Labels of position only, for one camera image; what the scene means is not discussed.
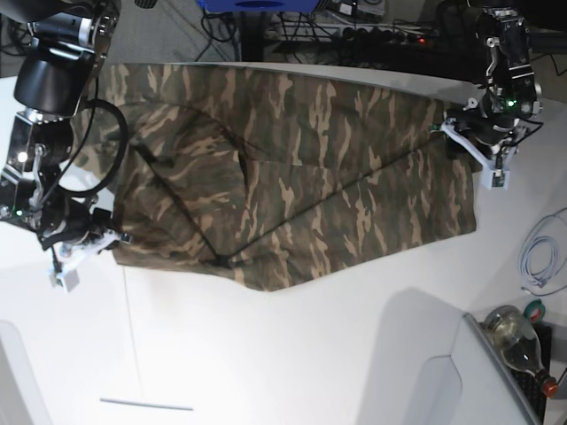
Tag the blue plastic bin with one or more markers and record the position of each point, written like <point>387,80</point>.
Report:
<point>303,6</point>

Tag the green tape roll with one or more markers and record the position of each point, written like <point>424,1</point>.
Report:
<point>535,311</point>

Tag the black power strip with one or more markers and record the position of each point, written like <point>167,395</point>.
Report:
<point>402,35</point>

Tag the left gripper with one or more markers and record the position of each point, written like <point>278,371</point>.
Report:
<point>491,142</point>

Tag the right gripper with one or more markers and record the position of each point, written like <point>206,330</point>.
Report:
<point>82,233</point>

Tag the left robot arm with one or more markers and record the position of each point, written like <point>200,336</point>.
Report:
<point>510,84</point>

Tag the camouflage t-shirt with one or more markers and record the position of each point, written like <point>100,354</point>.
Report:
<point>273,179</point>

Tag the clear plastic bottle red cap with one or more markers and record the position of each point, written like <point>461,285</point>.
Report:
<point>518,344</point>

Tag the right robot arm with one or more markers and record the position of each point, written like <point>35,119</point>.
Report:
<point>57,80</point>

